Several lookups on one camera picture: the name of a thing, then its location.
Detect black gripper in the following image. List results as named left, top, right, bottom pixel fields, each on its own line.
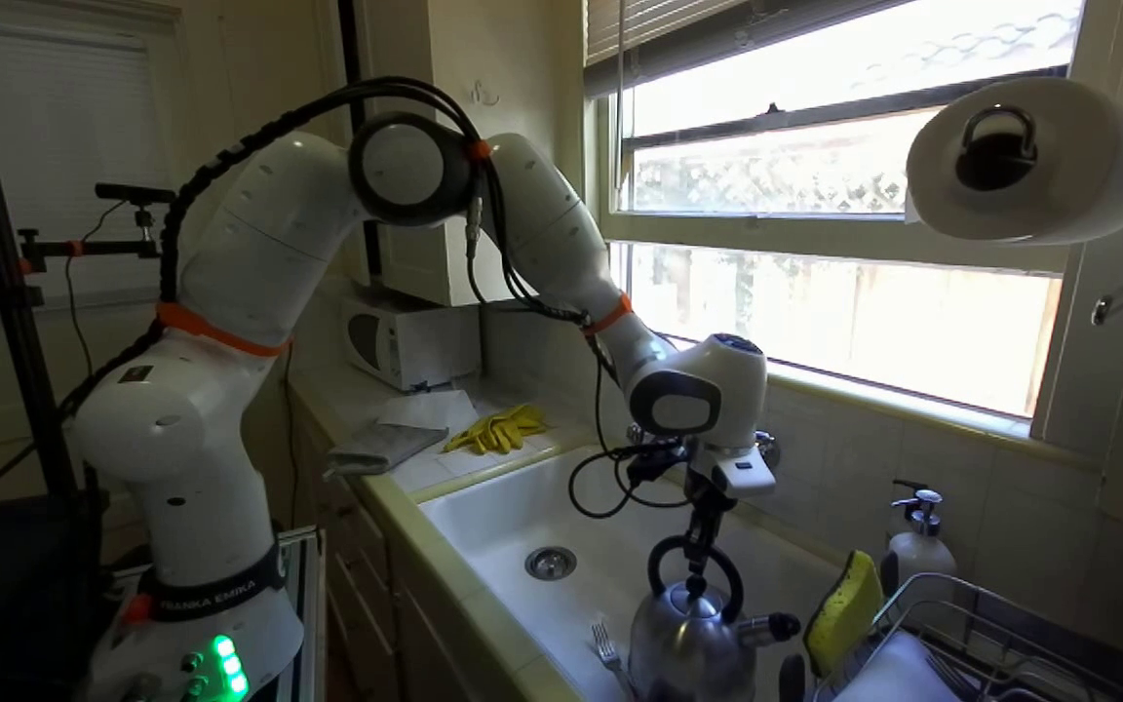
left=679, top=436, right=785, bottom=570

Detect steel teapot with black handle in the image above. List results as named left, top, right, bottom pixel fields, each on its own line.
left=621, top=530, right=804, bottom=702

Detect metal sink drain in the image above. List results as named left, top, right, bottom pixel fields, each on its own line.
left=522, top=543, right=579, bottom=585

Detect white kitchen sink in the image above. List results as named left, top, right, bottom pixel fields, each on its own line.
left=411, top=443, right=853, bottom=702

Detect white soap dispenser bottle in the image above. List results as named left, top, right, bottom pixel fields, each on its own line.
left=877, top=475, right=963, bottom=603

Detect white cloth in rack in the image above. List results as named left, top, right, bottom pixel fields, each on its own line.
left=831, top=629, right=970, bottom=702

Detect white framed window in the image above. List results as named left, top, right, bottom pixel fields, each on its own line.
left=579, top=0, right=1123, bottom=449

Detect dish drying rack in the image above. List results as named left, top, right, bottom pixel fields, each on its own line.
left=777, top=570, right=1123, bottom=702

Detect cream base cabinets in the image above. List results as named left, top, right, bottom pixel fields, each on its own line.
left=284, top=384, right=552, bottom=702

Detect white microwave oven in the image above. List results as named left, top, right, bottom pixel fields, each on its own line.
left=337, top=284, right=487, bottom=392

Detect white window blind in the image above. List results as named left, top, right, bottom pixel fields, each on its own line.
left=579, top=0, right=908, bottom=96

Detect white paper towel roll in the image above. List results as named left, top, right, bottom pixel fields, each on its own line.
left=902, top=78, right=1123, bottom=254

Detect orange strap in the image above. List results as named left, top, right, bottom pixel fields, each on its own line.
left=146, top=296, right=292, bottom=362
left=579, top=293, right=639, bottom=340

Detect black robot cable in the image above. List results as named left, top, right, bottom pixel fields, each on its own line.
left=51, top=74, right=694, bottom=521

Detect black camera stand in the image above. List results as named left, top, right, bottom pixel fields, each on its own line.
left=0, top=26, right=184, bottom=521

